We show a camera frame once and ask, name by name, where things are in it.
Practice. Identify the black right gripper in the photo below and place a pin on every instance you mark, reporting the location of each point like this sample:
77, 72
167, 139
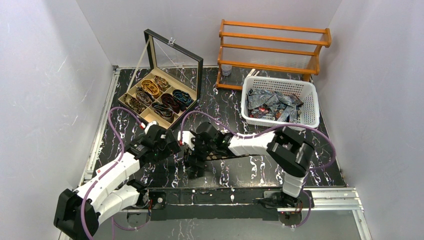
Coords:
194, 160

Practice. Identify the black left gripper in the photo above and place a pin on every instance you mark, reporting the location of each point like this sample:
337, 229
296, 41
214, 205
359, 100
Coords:
168, 144

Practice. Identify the black gold floral tie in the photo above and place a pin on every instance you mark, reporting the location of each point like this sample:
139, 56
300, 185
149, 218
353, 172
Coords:
197, 160

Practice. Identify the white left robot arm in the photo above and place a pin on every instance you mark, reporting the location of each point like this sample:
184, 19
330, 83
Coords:
80, 212

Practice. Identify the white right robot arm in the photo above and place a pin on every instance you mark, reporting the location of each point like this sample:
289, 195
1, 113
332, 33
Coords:
281, 143

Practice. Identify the grey ties in basket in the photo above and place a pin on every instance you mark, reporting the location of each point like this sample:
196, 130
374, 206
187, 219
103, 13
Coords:
273, 105

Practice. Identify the grey striped rolled tie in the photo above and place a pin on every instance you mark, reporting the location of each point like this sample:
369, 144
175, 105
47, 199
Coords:
163, 111

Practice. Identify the olive patterned rolled tie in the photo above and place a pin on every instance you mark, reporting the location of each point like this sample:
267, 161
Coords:
134, 104

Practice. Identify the dark red rolled tie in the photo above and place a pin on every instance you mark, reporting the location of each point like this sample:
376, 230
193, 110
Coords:
169, 100

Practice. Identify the brown patterned rolled tie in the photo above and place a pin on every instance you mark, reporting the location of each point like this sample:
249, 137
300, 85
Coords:
143, 96

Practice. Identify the blue black rolled tie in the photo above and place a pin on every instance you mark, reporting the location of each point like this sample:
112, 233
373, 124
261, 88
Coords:
183, 98

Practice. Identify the black tie storage box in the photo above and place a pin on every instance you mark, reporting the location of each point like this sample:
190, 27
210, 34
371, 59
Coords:
182, 68

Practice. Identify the gold rolled tie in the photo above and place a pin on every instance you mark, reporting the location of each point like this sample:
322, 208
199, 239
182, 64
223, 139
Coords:
151, 87

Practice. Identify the brown rolled tie back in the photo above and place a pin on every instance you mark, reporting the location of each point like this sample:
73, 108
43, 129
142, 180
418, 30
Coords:
161, 82

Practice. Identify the small clear plastic cup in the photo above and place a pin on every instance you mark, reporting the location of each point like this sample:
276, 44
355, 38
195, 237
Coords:
226, 70

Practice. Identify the white plastic basket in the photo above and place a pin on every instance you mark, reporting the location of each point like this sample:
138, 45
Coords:
305, 91

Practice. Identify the orange wooden shoe rack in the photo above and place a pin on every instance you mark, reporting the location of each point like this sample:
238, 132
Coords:
271, 47

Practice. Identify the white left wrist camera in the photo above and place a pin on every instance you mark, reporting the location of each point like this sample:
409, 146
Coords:
149, 125

